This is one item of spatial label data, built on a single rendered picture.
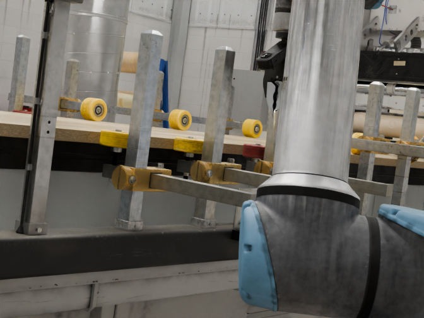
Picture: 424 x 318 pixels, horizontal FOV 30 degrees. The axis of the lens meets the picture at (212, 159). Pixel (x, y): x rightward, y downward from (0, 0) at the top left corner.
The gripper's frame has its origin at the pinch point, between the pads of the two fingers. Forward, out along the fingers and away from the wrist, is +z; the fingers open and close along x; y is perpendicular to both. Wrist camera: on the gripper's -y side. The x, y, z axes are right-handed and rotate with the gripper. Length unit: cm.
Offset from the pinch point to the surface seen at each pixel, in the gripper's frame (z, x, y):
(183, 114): 6, 95, 69
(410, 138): 3, 6, 86
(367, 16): -64, 137, 267
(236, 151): 11.9, 22.7, 15.5
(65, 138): 11, 23, -46
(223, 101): -1.3, 5.8, -13.3
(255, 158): 12.7, 13.9, 12.8
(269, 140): 7.2, 8.1, 10.4
